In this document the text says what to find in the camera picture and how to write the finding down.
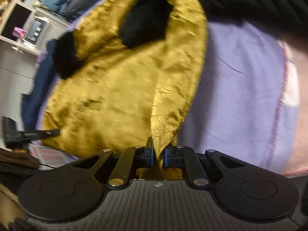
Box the person's left forearm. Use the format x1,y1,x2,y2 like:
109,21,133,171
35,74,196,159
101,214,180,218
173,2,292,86
0,148,40,171

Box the pink box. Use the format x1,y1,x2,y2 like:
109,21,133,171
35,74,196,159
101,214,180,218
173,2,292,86
13,26,27,38

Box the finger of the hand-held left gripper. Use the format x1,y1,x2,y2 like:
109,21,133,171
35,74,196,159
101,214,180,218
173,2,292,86
2,116,60,149

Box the grey blanket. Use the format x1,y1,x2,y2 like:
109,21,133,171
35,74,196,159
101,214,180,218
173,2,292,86
65,0,109,17

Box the black ribbed garment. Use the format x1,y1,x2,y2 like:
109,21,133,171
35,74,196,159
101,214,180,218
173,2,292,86
183,0,308,46

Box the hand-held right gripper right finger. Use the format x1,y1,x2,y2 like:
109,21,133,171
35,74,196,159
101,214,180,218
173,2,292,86
164,142,246,189

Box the pink quilted blanket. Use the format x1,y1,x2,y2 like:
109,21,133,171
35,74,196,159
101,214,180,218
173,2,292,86
277,40,308,176

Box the white shelf cabinet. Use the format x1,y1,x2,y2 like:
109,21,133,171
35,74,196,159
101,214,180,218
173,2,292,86
11,5,73,56

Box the golden coat with black fur cuffs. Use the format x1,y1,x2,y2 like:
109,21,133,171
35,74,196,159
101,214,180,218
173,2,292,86
40,0,208,181

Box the navy blue garment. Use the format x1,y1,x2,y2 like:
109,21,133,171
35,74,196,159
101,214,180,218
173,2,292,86
20,38,82,131

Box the printed floor mat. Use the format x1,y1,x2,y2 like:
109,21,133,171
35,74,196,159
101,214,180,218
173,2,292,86
28,143,81,170

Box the white appliance with knobs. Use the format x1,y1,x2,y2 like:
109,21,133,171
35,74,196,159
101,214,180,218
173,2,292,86
23,15,50,46

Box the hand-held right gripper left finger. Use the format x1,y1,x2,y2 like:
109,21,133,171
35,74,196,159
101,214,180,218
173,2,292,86
72,137,154,189

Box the purple floral bedsheet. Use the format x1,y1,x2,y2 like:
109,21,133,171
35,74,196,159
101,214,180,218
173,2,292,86
35,0,301,174

